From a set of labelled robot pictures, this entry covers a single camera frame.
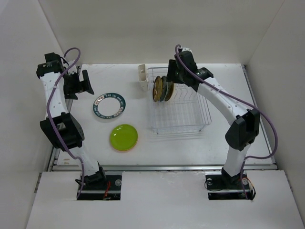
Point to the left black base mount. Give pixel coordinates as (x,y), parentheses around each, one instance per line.
(107,190)

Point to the aluminium rail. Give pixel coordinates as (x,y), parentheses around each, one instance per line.
(162,168)

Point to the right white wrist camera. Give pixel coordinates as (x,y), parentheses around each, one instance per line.
(182,49)

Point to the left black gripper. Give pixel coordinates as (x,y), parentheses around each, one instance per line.
(81,86)

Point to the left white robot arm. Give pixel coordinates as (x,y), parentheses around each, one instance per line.
(61,82)

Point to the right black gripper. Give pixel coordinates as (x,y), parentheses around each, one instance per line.
(170,76)

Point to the white wire dish rack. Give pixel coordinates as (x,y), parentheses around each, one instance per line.
(184,112)

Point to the brown patterned plate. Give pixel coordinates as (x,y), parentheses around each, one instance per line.
(170,90)

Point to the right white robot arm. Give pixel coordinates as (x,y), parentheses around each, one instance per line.
(243,121)

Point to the dark green plate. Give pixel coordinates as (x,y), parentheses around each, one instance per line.
(164,88)

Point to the lime green plate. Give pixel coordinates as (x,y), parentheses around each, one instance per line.
(124,130)

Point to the yellow brown front plate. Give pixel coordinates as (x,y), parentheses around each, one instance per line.
(157,89)

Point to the cream plastic cutlery holder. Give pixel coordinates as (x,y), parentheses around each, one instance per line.
(142,77)

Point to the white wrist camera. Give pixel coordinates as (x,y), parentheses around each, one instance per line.
(72,70)
(182,49)

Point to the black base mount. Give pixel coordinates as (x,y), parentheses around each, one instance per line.
(218,189)
(107,190)

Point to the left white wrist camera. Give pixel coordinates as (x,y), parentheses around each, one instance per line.
(72,70)

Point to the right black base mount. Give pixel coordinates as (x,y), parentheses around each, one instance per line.
(218,189)

